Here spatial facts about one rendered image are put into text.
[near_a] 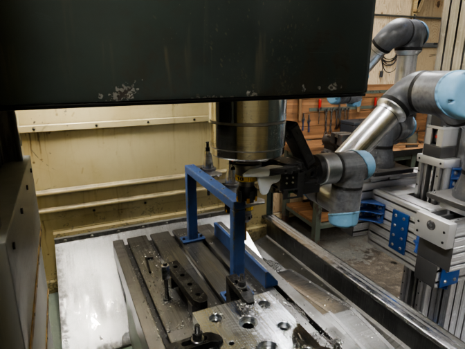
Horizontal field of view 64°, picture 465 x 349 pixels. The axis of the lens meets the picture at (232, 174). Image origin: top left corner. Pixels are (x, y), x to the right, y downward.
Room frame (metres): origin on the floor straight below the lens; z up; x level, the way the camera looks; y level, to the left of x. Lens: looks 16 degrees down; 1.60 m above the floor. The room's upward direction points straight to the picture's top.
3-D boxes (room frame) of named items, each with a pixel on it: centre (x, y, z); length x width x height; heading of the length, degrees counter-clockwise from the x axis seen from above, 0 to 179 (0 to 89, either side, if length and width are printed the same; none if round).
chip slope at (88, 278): (1.36, 0.24, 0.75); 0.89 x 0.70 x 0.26; 115
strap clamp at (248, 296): (0.92, -0.02, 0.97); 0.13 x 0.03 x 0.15; 25
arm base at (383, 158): (1.70, -0.68, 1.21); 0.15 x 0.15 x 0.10
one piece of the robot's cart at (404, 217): (1.44, -0.70, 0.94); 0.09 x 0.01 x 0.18; 21
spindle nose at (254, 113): (0.77, -0.03, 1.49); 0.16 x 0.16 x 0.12
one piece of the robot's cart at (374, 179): (1.70, -0.70, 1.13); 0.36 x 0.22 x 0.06; 111
